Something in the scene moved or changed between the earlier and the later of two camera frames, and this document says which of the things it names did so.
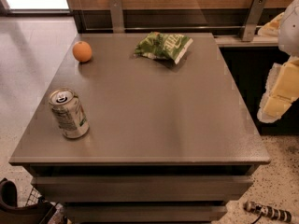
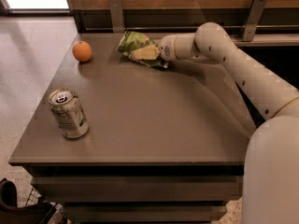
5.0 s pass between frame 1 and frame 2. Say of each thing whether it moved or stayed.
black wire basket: stayed
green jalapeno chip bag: moved
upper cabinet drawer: stayed
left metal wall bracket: stayed
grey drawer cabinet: stayed
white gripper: moved
